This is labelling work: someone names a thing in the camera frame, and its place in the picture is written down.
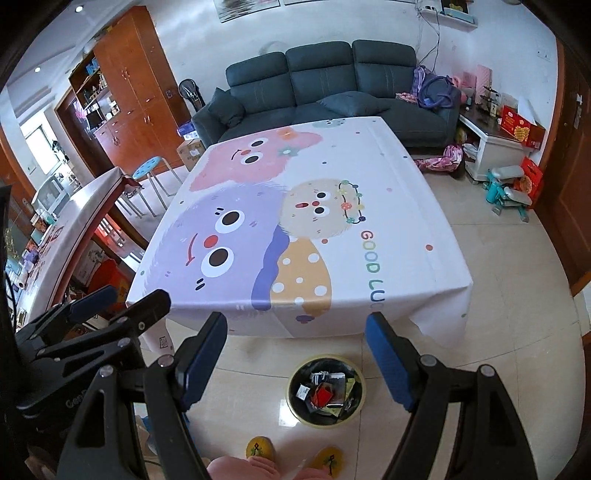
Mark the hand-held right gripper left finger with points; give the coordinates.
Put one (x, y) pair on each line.
(203, 355)

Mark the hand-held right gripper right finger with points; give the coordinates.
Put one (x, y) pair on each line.
(392, 360)

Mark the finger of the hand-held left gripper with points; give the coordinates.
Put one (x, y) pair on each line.
(147, 309)
(92, 302)

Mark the yellow-green snack bag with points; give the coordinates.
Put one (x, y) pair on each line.
(351, 392)

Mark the grey foil pouch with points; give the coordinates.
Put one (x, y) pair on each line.
(334, 381)

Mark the red packet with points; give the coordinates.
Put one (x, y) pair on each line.
(323, 396)

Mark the yellow trash bin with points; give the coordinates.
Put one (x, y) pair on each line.
(295, 406)

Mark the wooden table with white cover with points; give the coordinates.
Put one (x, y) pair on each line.
(78, 221)

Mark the yellow slipper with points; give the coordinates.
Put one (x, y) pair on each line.
(261, 448)
(328, 460)

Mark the person's pink trousers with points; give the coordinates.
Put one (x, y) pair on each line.
(240, 470)

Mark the cartoon printed tablecloth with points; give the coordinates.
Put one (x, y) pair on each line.
(392, 221)

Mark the blue stool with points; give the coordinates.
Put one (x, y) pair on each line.
(152, 166)

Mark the cardboard box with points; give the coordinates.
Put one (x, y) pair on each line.
(191, 154)

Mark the blue box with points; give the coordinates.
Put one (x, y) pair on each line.
(188, 132)

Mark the teal grey toy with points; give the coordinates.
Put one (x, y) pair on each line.
(503, 189)

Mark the pink printed bag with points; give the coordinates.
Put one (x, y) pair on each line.
(438, 161)

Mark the orange wooden cabinet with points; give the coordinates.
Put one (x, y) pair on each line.
(134, 92)

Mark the dark blue sofa cushion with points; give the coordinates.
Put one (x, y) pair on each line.
(355, 102)
(226, 108)

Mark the black round fan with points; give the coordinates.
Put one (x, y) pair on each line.
(190, 94)

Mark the small red gift box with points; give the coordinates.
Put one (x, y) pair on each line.
(531, 177)

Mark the white cabinet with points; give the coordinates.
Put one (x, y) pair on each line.
(485, 147)

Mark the wooden door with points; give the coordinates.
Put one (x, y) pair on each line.
(568, 184)

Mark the pink striped cloth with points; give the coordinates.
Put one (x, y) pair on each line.
(406, 97)

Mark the large red gift box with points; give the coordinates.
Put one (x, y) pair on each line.
(521, 127)

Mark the purple backpack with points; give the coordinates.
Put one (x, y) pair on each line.
(436, 90)

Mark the small black rack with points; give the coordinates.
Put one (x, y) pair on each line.
(489, 101)

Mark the dark blue sofa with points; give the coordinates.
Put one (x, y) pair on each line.
(323, 69)

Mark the pink gift bag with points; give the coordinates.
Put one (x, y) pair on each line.
(483, 76)

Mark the wall painting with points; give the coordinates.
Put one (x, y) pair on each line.
(244, 9)

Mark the wall shelf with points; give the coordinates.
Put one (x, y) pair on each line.
(455, 14)

